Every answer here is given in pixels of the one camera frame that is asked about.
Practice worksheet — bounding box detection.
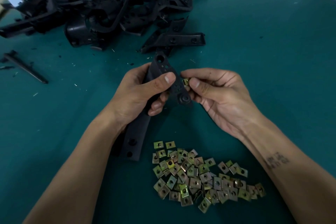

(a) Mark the person's left hand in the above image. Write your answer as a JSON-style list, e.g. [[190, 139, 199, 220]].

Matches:
[[104, 63, 177, 128]]

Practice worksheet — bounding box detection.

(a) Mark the person's right hand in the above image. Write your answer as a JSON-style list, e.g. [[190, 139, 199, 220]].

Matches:
[[181, 68, 264, 141]]

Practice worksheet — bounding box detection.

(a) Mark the black plastic bracket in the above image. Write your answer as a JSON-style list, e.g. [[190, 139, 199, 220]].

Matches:
[[119, 52, 193, 162]]

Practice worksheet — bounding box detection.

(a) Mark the pile of brass clip nuts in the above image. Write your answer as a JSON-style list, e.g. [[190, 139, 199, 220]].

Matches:
[[152, 141, 267, 214]]

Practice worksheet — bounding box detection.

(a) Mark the pile of black plastic brackets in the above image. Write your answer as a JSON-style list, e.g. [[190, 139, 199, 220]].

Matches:
[[0, 0, 210, 55]]

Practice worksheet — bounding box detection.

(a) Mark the person's left forearm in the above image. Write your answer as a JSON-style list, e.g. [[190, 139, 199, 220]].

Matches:
[[23, 113, 127, 224]]

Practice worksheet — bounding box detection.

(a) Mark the person's right forearm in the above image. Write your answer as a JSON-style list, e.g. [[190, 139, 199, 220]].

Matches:
[[239, 119, 336, 224]]

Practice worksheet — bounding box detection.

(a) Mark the green table cloth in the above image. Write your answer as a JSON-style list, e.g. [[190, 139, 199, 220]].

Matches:
[[0, 0, 336, 224]]

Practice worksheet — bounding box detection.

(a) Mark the thin black plastic strip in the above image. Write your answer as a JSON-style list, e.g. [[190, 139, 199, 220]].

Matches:
[[2, 50, 49, 85]]

